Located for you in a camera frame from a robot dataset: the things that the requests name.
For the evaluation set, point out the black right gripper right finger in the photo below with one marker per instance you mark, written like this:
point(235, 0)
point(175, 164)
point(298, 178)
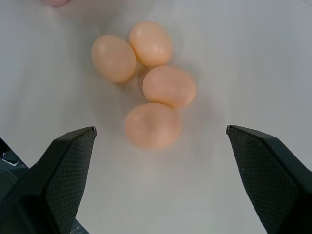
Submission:
point(270, 175)

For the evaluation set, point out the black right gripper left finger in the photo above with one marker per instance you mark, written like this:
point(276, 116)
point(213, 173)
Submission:
point(53, 175)

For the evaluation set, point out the pink object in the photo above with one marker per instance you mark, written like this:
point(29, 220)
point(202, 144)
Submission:
point(56, 2)

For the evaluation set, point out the pale orange egg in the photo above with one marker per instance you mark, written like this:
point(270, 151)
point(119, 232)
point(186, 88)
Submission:
point(114, 58)
point(150, 44)
point(169, 86)
point(153, 126)

